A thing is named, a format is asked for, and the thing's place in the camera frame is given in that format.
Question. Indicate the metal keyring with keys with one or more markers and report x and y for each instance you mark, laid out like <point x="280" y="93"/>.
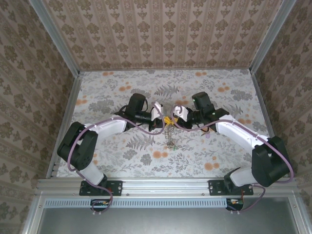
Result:
<point x="169" y="136"/>

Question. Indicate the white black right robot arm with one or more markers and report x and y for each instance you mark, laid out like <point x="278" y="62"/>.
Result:
<point x="239" y="131"/>

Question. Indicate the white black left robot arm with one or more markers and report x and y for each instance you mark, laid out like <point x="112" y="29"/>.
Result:
<point x="109" y="126"/>

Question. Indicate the key with purple tag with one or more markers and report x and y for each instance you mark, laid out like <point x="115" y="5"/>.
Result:
<point x="207" y="136"/>

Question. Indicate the floral patterned table cover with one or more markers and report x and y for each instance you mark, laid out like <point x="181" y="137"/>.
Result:
<point x="190" y="158"/>

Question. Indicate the grey metal sheet panel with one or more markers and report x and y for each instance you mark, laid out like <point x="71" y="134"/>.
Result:
<point x="158" y="221"/>

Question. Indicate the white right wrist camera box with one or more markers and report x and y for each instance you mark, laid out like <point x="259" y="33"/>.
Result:
<point x="181" y="112"/>

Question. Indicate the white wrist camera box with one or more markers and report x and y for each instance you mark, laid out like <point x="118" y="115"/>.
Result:
<point x="157" y="109"/>
<point x="181" y="112"/>

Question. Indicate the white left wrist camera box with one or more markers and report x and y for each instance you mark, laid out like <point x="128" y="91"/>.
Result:
<point x="157" y="109"/>

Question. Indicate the thin aluminium table edge rail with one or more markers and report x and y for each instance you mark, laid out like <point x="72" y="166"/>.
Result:
<point x="165" y="70"/>

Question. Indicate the aluminium side rail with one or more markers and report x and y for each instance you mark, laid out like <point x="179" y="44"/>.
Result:
<point x="73" y="97"/>
<point x="260" y="97"/>

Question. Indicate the aluminium extrusion rail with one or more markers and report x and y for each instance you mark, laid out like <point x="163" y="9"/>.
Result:
<point x="165" y="186"/>

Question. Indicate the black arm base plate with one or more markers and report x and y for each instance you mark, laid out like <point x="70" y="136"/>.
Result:
<point x="117" y="187"/>
<point x="214" y="187"/>

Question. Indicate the aluminium frame post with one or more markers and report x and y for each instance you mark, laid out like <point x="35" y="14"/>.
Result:
<point x="56" y="39"/>
<point x="273" y="36"/>

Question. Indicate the aluminium lower frame bar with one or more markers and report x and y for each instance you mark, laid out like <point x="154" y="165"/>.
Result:
<point x="298" y="217"/>
<point x="34" y="214"/>

